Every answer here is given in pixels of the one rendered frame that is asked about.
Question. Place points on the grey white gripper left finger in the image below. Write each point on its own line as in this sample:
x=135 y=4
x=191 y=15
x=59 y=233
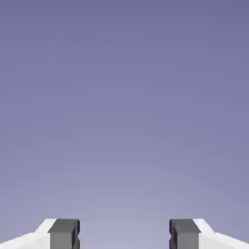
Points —
x=62 y=235

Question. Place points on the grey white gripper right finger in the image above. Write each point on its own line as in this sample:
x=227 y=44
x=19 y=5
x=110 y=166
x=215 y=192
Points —
x=186 y=235

